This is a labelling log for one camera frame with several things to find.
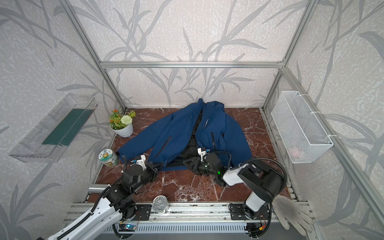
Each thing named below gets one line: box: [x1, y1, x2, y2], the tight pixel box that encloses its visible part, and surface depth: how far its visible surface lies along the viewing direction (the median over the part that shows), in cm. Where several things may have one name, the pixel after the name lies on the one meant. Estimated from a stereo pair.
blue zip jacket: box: [117, 98, 253, 171], surface depth 101 cm
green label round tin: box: [98, 148, 119, 167], surface depth 88 cm
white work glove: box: [271, 194, 314, 237], surface depth 74 cm
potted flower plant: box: [109, 109, 137, 138], surface depth 96 cm
